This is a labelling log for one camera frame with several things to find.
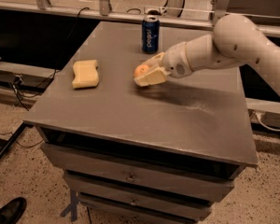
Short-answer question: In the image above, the top drawer knob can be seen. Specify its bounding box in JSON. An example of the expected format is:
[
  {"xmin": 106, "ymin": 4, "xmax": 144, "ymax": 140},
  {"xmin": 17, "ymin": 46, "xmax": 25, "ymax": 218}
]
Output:
[{"xmin": 126, "ymin": 174, "xmax": 135, "ymax": 183}]

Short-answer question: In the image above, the white cable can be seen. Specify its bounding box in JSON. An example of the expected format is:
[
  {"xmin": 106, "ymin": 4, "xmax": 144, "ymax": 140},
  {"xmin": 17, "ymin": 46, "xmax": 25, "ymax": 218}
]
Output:
[{"xmin": 253, "ymin": 109, "xmax": 280, "ymax": 133}]

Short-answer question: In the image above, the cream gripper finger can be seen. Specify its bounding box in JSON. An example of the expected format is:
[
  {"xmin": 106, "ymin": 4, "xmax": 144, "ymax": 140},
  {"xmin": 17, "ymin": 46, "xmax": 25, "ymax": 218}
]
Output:
[
  {"xmin": 142, "ymin": 52, "xmax": 164, "ymax": 69},
  {"xmin": 134, "ymin": 66, "xmax": 169, "ymax": 87}
]

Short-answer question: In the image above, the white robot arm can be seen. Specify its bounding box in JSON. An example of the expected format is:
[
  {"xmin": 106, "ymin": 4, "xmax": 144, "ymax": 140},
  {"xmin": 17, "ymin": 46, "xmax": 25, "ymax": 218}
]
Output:
[{"xmin": 133, "ymin": 15, "xmax": 280, "ymax": 97}]

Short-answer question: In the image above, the black shoe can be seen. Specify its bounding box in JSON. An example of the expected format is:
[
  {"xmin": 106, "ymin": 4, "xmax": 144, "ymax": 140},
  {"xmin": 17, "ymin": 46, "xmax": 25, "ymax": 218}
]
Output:
[{"xmin": 0, "ymin": 197, "xmax": 27, "ymax": 224}]

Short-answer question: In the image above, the blue Pepsi can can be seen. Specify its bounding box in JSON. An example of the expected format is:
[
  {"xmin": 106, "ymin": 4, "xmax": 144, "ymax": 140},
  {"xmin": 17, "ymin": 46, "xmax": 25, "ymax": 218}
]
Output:
[{"xmin": 142, "ymin": 15, "xmax": 160, "ymax": 53}]

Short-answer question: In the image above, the middle drawer knob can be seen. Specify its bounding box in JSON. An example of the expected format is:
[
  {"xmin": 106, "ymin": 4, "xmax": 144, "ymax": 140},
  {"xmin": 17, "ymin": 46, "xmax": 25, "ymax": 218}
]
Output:
[{"xmin": 130, "ymin": 198, "xmax": 137, "ymax": 206}]

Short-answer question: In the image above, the orange fruit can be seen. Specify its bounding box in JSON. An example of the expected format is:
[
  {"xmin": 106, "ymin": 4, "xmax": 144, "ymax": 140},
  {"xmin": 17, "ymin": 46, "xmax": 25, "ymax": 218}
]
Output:
[{"xmin": 133, "ymin": 64, "xmax": 149, "ymax": 77}]

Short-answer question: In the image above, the drawer knob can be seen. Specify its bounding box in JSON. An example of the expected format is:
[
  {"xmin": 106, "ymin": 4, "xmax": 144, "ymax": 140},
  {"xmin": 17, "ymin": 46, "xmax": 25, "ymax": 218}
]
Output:
[
  {"xmin": 130, "ymin": 198, "xmax": 137, "ymax": 206},
  {"xmin": 126, "ymin": 174, "xmax": 135, "ymax": 183}
]

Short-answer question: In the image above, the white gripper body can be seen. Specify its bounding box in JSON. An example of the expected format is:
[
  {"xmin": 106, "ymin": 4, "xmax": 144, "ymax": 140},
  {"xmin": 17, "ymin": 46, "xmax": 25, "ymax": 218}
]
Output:
[{"xmin": 161, "ymin": 42, "xmax": 193, "ymax": 78}]

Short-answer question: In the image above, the black tripod leg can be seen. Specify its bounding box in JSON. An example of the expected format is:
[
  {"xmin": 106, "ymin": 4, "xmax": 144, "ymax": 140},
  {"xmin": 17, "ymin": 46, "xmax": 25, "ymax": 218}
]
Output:
[{"xmin": 0, "ymin": 123, "xmax": 31, "ymax": 160}]

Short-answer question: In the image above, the yellow sponge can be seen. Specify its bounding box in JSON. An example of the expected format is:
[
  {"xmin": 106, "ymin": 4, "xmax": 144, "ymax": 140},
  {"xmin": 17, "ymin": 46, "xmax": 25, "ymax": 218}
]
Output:
[{"xmin": 72, "ymin": 60, "xmax": 99, "ymax": 89}]

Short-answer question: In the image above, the black cable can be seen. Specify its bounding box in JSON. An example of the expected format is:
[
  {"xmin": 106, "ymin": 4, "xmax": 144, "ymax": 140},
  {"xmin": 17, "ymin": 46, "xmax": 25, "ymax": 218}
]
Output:
[{"xmin": 8, "ymin": 7, "xmax": 91, "ymax": 112}]

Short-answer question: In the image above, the grey drawer cabinet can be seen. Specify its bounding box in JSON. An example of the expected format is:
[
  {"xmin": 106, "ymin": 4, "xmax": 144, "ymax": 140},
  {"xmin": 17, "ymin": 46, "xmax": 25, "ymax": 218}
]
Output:
[{"xmin": 25, "ymin": 21, "xmax": 257, "ymax": 224}]

